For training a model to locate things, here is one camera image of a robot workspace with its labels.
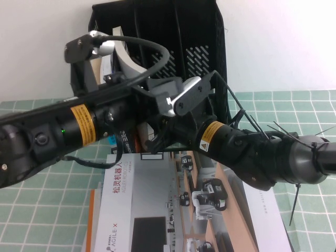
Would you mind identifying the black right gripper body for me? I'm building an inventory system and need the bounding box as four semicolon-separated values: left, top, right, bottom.
156;114;208;151

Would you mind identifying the thick grey camera cable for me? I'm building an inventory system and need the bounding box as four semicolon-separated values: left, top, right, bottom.
94;35;170;90

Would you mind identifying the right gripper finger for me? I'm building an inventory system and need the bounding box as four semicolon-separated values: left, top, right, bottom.
145;132;169;154

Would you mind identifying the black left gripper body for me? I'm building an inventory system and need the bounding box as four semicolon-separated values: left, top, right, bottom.
94;85;161;140

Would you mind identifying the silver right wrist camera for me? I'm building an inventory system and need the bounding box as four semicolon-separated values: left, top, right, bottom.
167;73;218;124

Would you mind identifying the blue spine paperback book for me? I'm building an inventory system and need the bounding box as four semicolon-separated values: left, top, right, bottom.
89;58;117;145

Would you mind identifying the orange edged book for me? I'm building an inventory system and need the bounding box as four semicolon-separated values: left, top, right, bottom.
80;189;97;252

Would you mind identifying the black plastic book holder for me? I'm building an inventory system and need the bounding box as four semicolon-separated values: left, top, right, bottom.
88;0;229;153

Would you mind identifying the green checkered tablecloth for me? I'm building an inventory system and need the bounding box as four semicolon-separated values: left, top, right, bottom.
0;90;336;252

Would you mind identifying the long hanging black zip tie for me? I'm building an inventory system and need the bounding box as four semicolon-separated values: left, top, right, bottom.
288;183;302;226

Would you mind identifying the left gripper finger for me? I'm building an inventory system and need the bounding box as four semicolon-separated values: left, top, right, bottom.
146;78;182;97
154;92;175;116

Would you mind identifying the thin black loop cable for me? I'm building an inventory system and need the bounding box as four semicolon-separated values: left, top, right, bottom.
56;111;124;170

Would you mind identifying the thin black camera cable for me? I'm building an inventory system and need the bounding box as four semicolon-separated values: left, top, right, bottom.
213;69;266;137

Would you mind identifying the large white AgileX brochure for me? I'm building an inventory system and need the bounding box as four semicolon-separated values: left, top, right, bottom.
93;151;291;252

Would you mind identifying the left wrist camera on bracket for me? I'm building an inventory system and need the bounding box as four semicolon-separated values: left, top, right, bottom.
64;30;116;97

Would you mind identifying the black spine robotics book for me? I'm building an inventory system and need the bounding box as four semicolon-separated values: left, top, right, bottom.
101;56;138;155

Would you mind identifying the grey book under brochure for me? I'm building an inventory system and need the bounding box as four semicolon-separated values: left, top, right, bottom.
93;180;106;226

